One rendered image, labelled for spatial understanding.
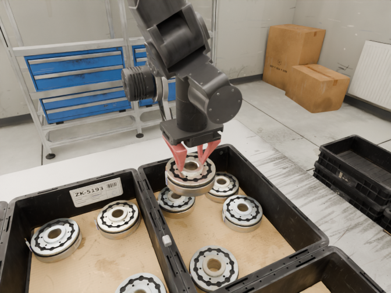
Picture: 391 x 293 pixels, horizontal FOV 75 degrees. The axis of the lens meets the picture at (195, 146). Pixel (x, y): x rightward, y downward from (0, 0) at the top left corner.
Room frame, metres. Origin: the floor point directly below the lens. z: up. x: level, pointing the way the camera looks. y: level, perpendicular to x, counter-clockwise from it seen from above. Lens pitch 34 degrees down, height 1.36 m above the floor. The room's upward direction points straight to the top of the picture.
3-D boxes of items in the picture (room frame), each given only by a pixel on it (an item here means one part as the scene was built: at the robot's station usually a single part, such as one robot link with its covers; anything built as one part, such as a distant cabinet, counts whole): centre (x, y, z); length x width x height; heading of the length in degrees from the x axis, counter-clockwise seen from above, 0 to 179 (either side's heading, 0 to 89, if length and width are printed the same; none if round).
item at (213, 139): (0.42, 0.00, 1.09); 0.07 x 0.07 x 0.09; 29
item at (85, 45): (2.28, 0.59, 0.91); 1.70 x 0.10 x 0.05; 116
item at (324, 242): (0.44, -0.05, 0.92); 0.40 x 0.30 x 0.02; 24
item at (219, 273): (0.31, -0.04, 0.86); 0.05 x 0.05 x 0.01
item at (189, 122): (0.41, 0.01, 1.16); 0.10 x 0.07 x 0.07; 119
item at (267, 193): (0.44, -0.05, 0.87); 0.40 x 0.30 x 0.11; 24
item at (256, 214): (0.47, -0.12, 0.86); 0.10 x 0.10 x 0.01
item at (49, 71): (2.08, 0.93, 0.60); 0.72 x 0.03 x 0.56; 116
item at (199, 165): (0.41, 0.01, 1.04); 0.05 x 0.05 x 0.01
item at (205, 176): (0.41, 0.01, 1.04); 0.10 x 0.10 x 0.01
